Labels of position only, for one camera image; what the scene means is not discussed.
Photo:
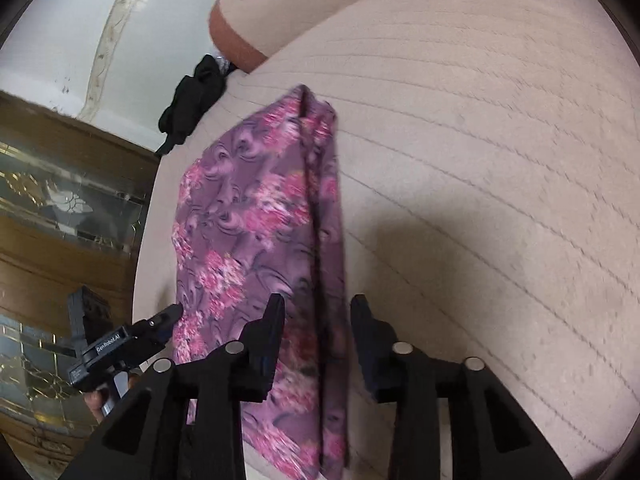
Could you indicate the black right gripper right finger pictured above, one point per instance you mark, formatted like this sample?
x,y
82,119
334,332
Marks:
x,y
492,437

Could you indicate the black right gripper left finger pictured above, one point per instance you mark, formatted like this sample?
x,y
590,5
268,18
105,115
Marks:
x,y
184,421

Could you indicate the purple pink floral garment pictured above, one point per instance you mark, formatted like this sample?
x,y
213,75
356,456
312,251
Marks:
x,y
259,214

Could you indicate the left hand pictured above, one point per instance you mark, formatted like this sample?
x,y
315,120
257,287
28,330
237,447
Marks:
x,y
109,395

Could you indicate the brown wooden glass cabinet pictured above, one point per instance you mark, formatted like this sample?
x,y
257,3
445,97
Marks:
x,y
73,207

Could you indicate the black garment on bed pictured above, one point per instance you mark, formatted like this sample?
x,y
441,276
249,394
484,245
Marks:
x,y
193,97

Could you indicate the pink quilted bed mattress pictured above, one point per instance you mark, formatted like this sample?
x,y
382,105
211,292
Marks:
x,y
489,170

